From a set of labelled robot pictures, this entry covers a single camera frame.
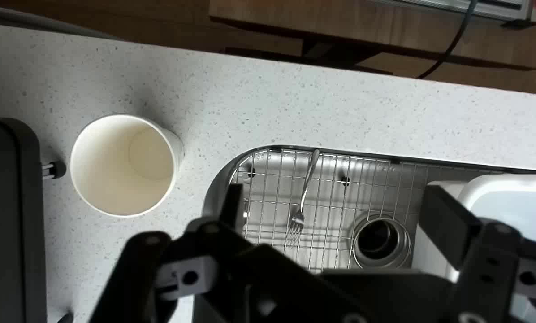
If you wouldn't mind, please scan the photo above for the wire sink grid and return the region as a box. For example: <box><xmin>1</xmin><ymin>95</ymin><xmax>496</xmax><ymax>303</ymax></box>
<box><xmin>229</xmin><ymin>148</ymin><xmax>430</xmax><ymax>270</ymax></box>

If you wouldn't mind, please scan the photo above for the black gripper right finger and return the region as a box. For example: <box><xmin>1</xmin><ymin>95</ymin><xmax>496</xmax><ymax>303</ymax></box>
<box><xmin>419</xmin><ymin>184</ymin><xmax>480</xmax><ymax>281</ymax></box>

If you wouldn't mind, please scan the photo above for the white plastic wash basin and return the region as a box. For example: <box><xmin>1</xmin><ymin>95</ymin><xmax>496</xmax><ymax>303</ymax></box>
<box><xmin>410</xmin><ymin>172</ymin><xmax>536</xmax><ymax>323</ymax></box>

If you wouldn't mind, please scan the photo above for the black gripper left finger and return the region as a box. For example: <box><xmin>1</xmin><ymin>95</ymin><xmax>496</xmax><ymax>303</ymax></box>
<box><xmin>218</xmin><ymin>183</ymin><xmax>243</xmax><ymax>231</ymax></box>

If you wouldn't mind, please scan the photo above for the black knife block wooden top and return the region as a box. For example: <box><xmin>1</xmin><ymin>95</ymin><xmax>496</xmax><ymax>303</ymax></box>
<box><xmin>0</xmin><ymin>118</ymin><xmax>66</xmax><ymax>323</ymax></box>

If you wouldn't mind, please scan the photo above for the white paper cup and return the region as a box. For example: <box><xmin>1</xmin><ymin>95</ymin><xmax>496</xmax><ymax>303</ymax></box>
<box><xmin>69</xmin><ymin>114</ymin><xmax>184</xmax><ymax>217</ymax></box>

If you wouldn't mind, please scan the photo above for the sink drain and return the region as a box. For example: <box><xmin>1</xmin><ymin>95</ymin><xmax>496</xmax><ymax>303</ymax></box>
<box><xmin>345</xmin><ymin>208</ymin><xmax>412</xmax><ymax>269</ymax></box>

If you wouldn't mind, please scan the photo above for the black cable on floor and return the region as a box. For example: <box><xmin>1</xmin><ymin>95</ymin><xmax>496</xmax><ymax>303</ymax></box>
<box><xmin>415</xmin><ymin>0</ymin><xmax>478</xmax><ymax>80</ymax></box>

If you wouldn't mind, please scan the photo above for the metal fork in sink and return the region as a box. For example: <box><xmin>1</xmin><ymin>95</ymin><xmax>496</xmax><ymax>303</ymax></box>
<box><xmin>288</xmin><ymin>148</ymin><xmax>318</xmax><ymax>233</ymax></box>

